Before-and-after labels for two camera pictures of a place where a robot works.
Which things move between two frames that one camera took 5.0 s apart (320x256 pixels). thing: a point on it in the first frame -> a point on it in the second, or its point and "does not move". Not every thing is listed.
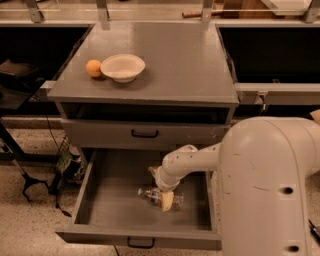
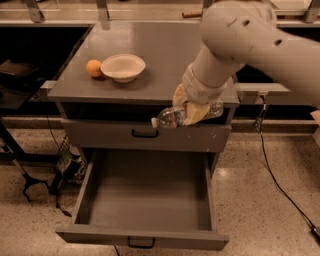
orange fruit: x=93 y=68 does not move
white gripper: x=164 y=182 -> x=202 y=89
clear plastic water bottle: x=155 y=195 -> x=173 y=117
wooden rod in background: x=190 y=14 does not move
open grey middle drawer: x=108 y=211 does not move
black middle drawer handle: x=141 y=246 does not move
